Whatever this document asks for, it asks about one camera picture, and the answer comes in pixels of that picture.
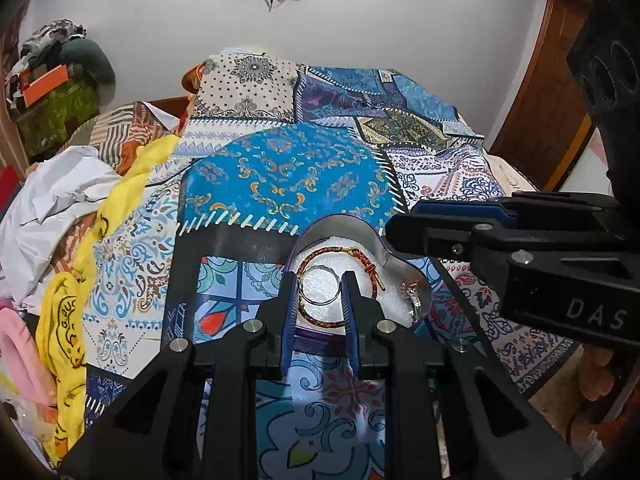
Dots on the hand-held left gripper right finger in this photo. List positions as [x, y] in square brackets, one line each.
[351, 327]

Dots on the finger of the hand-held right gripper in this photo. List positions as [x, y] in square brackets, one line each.
[440, 237]
[465, 208]

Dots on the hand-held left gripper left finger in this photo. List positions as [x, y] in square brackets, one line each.
[287, 327]

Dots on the thin metal bangle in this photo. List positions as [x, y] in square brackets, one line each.
[301, 287]

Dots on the heart-shaped purple jewelry box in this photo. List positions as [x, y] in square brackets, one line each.
[395, 307]

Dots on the person's right hand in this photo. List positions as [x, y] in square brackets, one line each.
[595, 370]

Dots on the wooden door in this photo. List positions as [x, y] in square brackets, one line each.
[545, 110]

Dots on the patchwork printed blanket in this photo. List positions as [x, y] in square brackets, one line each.
[280, 170]

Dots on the yellow printed cloth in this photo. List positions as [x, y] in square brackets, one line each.
[65, 320]

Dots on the striped orange brown cloth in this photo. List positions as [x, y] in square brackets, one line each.
[120, 130]

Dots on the pink fuzzy item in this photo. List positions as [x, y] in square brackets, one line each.
[20, 345]

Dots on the white cloth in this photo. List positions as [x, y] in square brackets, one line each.
[50, 195]

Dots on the clear plastic bag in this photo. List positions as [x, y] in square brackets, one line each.
[25, 425]

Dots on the dark green cushion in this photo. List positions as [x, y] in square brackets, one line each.
[95, 65]

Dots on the orange flat box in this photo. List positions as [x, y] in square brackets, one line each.
[45, 85]

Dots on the pile of clothes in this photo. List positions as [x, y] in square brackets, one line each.
[47, 40]

